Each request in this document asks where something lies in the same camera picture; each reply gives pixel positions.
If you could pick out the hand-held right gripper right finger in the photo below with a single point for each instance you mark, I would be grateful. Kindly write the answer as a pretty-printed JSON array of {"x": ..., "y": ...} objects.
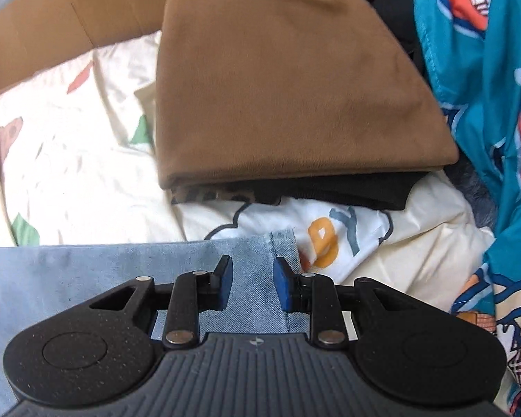
[{"x": 282, "y": 284}]

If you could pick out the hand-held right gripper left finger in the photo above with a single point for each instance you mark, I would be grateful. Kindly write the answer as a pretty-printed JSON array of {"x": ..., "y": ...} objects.
[{"x": 225, "y": 282}]

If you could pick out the light blue denim pants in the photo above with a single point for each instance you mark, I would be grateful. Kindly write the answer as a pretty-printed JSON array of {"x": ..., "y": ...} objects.
[{"x": 69, "y": 278}]

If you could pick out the black folded cloth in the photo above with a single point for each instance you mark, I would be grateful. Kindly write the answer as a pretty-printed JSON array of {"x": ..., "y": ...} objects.
[{"x": 351, "y": 191}]

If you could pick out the cream bear print blanket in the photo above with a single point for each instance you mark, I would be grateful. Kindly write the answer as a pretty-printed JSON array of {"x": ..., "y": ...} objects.
[{"x": 91, "y": 160}]

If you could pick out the brown folded cloth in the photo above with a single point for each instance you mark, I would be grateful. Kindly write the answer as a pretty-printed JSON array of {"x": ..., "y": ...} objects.
[{"x": 286, "y": 87}]

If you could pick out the teal cartoon print cloth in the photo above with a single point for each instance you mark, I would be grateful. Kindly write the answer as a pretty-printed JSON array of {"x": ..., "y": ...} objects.
[{"x": 482, "y": 95}]

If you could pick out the black clothing pile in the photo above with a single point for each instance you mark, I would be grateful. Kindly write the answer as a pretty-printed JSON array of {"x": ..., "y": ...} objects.
[{"x": 386, "y": 8}]

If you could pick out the folded cardboard sheet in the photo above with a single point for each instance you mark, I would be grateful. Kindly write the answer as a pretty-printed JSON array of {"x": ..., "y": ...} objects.
[{"x": 69, "y": 21}]

